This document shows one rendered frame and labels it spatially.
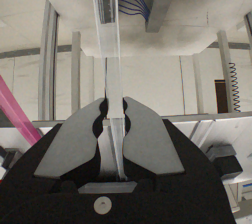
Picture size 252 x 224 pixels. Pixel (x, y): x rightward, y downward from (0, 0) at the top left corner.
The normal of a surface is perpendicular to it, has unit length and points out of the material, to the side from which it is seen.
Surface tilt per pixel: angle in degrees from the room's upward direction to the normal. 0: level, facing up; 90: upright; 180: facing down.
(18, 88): 90
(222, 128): 44
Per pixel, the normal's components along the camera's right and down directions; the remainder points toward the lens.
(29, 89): 0.01, -0.09
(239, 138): 0.04, 0.65
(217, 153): -0.02, -0.76
